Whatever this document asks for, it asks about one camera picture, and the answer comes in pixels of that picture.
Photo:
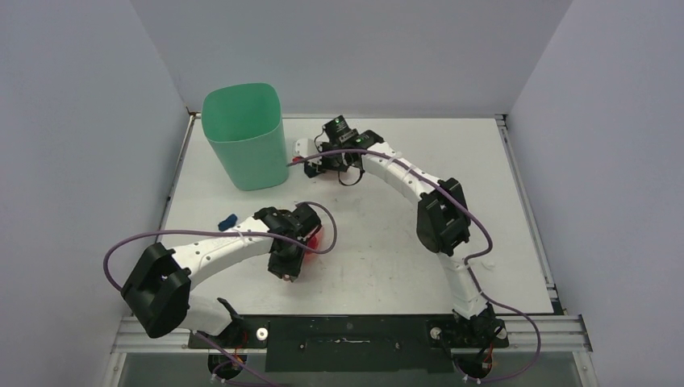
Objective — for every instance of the white scrap near right arm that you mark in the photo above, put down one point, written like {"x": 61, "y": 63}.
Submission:
{"x": 487, "y": 264}

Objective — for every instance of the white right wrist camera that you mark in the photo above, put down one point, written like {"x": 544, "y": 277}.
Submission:
{"x": 303, "y": 148}

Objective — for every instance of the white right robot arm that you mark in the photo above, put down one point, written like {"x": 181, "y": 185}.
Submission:
{"x": 442, "y": 216}

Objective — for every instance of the red paper scrap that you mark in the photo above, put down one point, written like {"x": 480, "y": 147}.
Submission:
{"x": 312, "y": 245}

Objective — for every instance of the aluminium frame rail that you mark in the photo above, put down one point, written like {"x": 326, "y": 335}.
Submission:
{"x": 558, "y": 334}

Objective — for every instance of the small dark blue paper scrap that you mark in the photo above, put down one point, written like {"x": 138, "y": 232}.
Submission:
{"x": 229, "y": 222}

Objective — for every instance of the black paper scrap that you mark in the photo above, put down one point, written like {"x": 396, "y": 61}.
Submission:
{"x": 312, "y": 170}

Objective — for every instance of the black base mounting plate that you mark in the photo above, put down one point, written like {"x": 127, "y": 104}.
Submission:
{"x": 364, "y": 343}

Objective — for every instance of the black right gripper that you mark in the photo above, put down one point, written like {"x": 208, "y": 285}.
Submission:
{"x": 316, "y": 164}

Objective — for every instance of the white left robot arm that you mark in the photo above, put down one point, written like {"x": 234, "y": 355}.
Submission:
{"x": 159, "y": 289}

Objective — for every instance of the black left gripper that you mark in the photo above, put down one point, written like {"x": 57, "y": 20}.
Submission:
{"x": 290, "y": 269}

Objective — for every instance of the green plastic waste bin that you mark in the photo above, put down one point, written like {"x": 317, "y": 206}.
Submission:
{"x": 244, "y": 126}

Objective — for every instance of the pink plastic dustpan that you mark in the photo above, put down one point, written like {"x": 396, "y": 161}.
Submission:
{"x": 320, "y": 232}

